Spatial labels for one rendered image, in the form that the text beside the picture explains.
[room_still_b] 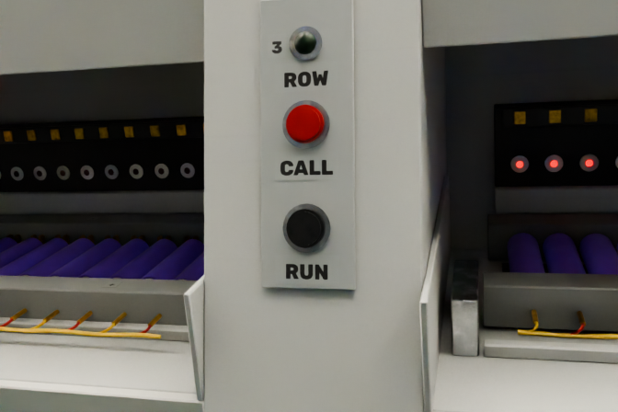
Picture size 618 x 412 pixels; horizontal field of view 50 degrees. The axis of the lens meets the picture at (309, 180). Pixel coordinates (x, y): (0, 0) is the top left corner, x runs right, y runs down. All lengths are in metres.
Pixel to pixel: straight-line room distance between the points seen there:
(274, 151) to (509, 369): 0.14
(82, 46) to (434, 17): 0.17
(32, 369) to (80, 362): 0.02
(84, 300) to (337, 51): 0.20
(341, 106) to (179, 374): 0.15
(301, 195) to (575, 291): 0.14
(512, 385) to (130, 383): 0.17
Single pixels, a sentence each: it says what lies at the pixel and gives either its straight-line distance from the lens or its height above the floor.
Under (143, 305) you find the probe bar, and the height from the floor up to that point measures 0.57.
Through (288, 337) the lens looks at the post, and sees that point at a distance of 0.28.
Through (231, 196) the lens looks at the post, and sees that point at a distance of 0.29.
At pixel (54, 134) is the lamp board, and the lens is 0.53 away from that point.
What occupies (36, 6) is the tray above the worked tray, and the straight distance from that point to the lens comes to 0.35.
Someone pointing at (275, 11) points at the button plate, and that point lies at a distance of 0.29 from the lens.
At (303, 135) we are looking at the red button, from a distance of 0.27.
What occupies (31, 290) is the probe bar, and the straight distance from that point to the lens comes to 0.40.
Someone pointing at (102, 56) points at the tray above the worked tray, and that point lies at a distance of 0.34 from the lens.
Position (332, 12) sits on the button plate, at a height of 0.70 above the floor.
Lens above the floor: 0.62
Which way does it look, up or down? 2 degrees up
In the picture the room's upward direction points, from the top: straight up
